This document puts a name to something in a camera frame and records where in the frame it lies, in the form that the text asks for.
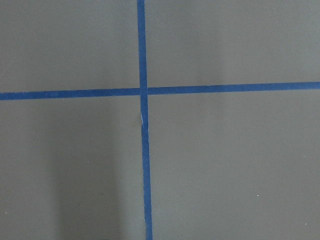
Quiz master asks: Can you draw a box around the blue tape line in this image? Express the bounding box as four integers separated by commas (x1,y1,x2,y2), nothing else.
136,0,154,240
0,81,320,102

